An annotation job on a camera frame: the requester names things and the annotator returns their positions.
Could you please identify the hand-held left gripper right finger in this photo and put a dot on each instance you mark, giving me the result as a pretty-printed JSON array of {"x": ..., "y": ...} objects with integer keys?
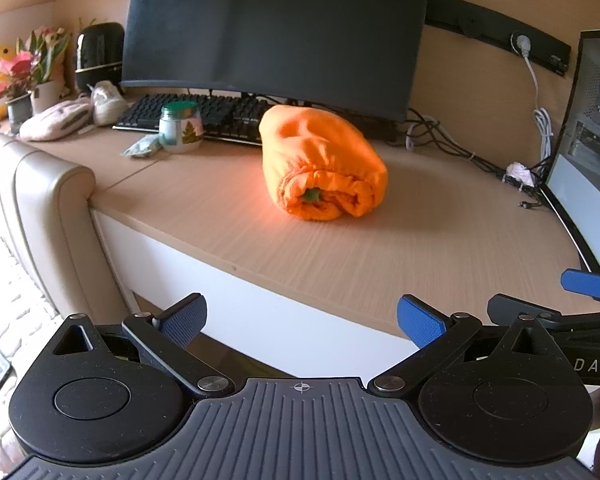
[{"x": 420, "y": 321}]

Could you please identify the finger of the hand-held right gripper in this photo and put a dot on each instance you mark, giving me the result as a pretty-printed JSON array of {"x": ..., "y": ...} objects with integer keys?
[
  {"x": 587, "y": 283},
  {"x": 502, "y": 306}
]

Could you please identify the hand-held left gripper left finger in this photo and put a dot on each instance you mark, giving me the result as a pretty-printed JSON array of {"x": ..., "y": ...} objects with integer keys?
[{"x": 182, "y": 317}]

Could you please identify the orange and green garment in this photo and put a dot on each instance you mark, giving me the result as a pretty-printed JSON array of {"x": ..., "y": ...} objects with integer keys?
[{"x": 320, "y": 160}]

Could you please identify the white crumpled wad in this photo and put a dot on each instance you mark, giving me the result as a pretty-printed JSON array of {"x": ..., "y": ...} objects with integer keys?
[{"x": 519, "y": 172}]

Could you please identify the white textured rug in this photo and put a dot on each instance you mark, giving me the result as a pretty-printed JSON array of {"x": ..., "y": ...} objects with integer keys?
[{"x": 15, "y": 300}]

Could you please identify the crumpled green wrapper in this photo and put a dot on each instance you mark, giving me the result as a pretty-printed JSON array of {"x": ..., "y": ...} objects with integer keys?
[{"x": 142, "y": 147}]

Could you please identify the beige leather sofa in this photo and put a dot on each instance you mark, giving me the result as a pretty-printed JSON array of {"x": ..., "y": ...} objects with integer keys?
[{"x": 45, "y": 200}]

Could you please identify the glass jar with green lid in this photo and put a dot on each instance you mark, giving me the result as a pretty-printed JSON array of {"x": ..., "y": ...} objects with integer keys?
[{"x": 181, "y": 130}]

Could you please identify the black keyboard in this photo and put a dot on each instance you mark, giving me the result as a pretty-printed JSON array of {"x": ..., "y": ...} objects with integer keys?
[{"x": 220, "y": 110}]

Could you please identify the white plush item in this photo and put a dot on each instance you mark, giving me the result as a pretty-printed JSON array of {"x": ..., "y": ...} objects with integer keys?
[{"x": 107, "y": 102}]

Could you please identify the pink plush pouch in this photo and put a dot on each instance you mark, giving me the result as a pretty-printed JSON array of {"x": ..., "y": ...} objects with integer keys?
[{"x": 55, "y": 121}]

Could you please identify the flowers in white pot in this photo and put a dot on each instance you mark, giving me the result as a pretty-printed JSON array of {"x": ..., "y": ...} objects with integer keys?
[{"x": 47, "y": 95}]

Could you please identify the pink-leaf plant in grey pot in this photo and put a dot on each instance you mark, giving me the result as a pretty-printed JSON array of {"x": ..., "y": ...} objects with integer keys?
[{"x": 19, "y": 110}]

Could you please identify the black round speaker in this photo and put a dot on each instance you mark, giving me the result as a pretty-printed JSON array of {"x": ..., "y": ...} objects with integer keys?
[{"x": 99, "y": 55}]

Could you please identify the black curved computer monitor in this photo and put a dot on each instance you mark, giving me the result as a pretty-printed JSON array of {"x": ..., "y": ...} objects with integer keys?
[{"x": 280, "y": 25}]

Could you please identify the black wall power strip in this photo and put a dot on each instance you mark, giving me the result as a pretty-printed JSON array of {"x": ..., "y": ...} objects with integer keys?
[{"x": 480, "y": 17}]

